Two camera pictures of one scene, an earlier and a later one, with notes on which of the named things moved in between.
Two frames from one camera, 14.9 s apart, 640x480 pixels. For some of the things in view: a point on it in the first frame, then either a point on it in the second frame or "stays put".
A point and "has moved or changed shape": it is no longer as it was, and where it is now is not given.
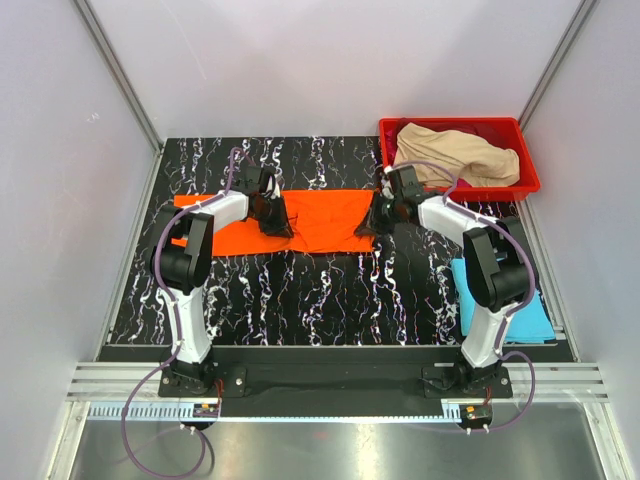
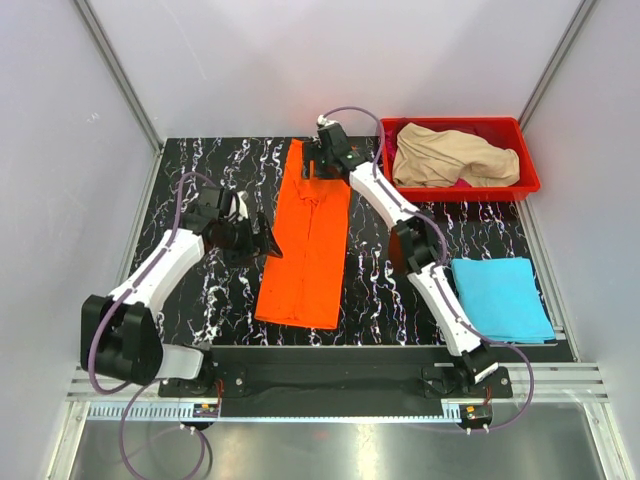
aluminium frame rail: [123, 381] stays put
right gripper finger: [363, 230] → [309, 154]
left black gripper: [281, 227] → [249, 251]
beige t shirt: [469, 158] stays put
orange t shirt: [324, 222] has moved or changed shape
